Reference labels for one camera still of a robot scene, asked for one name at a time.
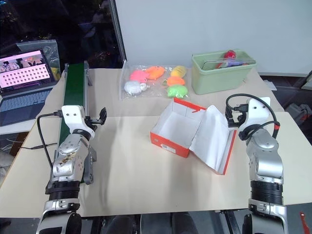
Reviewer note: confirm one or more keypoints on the light green plastic bin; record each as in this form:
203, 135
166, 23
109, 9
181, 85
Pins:
219, 75

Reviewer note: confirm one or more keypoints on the white rubber toy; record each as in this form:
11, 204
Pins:
132, 87

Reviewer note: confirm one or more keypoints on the open laptop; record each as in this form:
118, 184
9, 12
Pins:
22, 80

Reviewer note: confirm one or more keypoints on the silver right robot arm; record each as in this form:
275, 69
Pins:
265, 156

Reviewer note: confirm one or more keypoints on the green conveyor belt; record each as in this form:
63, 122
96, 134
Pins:
74, 85

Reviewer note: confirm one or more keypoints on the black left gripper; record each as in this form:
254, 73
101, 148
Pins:
93, 121

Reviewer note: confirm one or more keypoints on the aluminium profile post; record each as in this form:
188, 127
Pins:
119, 31

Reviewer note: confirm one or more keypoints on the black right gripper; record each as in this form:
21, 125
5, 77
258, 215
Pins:
241, 118

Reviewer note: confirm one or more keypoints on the yellow rubber toy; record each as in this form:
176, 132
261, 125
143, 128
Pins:
178, 70

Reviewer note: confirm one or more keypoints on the small orange rubber toy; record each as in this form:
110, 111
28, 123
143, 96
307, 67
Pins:
175, 81

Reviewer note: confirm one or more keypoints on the clear plastic toy bag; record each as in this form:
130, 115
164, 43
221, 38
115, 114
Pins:
153, 80

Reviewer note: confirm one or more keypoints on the pink rubber toy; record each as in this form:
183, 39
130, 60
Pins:
137, 75

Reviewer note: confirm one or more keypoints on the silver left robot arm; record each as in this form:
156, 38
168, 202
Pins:
70, 148

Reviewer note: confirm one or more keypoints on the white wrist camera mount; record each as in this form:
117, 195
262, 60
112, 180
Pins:
256, 111
73, 117

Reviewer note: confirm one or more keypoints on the red and purple toy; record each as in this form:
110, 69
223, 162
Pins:
230, 57

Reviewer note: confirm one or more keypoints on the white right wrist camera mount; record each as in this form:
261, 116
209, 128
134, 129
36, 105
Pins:
256, 111

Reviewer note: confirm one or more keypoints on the large orange rubber toy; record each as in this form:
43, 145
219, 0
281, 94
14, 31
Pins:
154, 72

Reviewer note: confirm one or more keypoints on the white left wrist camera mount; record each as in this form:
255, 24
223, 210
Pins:
73, 117

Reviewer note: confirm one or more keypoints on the white paper sheets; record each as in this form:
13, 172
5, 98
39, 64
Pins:
270, 85

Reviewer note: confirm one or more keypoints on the orange shoe box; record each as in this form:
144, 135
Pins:
195, 131

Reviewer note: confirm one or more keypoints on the black and red device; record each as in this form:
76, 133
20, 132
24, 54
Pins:
299, 112

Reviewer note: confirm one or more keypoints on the green rubber toy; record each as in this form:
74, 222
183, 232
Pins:
176, 90

